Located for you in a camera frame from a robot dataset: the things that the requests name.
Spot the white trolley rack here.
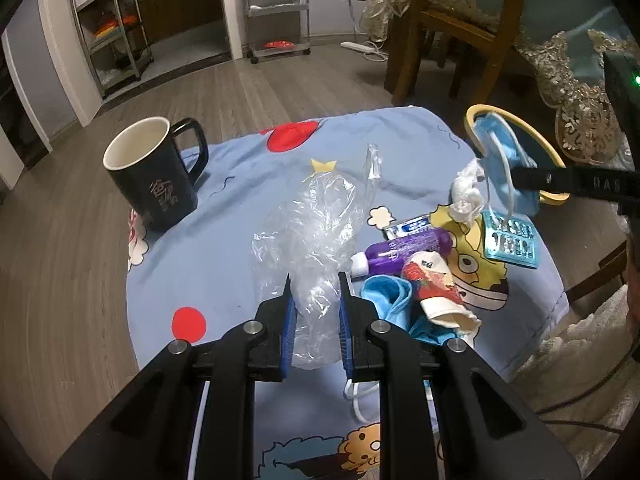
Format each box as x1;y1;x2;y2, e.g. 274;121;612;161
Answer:
241;0;312;63

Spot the white crumpled plastic bag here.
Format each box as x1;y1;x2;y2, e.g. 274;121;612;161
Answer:
449;157;488;223

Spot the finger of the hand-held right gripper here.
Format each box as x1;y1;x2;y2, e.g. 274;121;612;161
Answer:
511;165;623;201

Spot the blue lace tablecloth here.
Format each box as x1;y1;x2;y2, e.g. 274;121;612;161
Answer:
360;0;640;166

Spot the orange basket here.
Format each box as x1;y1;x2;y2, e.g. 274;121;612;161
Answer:
95;16;137;38

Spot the black cable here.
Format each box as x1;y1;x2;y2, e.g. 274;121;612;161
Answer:
536;335;640;433

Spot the wooden chair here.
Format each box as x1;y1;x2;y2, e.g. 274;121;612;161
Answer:
385;0;531;106

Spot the white power strip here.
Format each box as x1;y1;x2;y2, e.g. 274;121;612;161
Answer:
341;41;388;61

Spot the black mug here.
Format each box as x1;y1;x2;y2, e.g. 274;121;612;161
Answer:
102;116;210;233

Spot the red paper cup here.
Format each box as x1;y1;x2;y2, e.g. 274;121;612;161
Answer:
401;251;483;333

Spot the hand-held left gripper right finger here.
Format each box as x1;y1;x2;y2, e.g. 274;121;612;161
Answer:
337;271;581;480

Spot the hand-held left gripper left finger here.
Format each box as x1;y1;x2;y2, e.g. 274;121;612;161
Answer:
52;274;296;480

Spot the light blue blister pack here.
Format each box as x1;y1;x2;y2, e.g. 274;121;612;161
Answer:
481;210;542;268

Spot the wooden kitchen cabinet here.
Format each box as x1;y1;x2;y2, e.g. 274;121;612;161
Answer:
135;0;223;41

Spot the small toothpaste tube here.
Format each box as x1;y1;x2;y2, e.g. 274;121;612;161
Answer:
384;215;432;241

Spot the purple plastic bottle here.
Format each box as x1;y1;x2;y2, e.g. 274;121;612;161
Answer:
350;227;453;278

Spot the clear plastic bag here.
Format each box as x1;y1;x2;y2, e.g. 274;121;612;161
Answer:
252;143;383;371

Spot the dark wooden furniture leg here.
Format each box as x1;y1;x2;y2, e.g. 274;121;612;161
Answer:
565;240;631;306

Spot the blue cartoon printed blanket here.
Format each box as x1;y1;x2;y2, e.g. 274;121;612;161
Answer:
125;105;566;480

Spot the person's right forearm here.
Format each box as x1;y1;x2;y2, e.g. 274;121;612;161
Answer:
621;240;640;356

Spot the metal shelf rack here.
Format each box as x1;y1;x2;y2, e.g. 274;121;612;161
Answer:
67;0;153;98

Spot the blue bin with yellow rim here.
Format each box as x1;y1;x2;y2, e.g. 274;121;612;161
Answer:
464;104;571;206

